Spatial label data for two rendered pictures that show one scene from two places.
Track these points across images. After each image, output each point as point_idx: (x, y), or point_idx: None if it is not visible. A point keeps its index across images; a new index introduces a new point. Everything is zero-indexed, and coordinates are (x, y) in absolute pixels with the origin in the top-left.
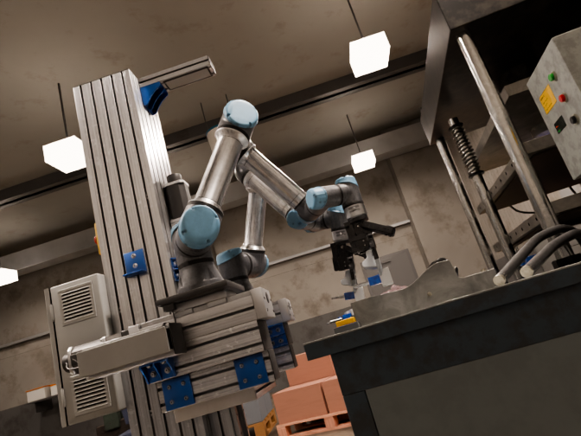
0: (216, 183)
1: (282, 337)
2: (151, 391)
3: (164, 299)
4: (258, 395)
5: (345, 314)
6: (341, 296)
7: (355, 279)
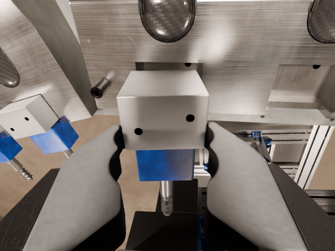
0: None
1: (201, 233)
2: None
3: None
4: (328, 191)
5: (63, 141)
6: (172, 181)
7: (237, 157)
